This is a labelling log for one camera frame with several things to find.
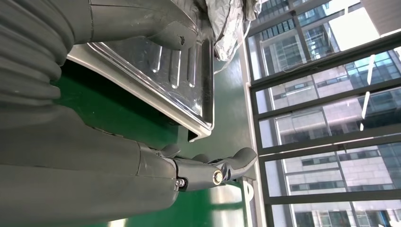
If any white round conveyor end cap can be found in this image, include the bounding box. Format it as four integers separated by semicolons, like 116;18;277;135
239;177;256;204

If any plain grey package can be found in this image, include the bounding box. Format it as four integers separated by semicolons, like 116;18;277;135
203;0;262;62

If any white electronic scale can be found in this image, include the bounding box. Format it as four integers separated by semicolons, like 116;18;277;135
66;44;214;143

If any ribbed steel scale tray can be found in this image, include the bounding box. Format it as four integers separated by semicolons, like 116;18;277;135
87;36;216;131

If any dark framed window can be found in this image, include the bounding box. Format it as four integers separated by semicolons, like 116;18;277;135
244;0;401;227

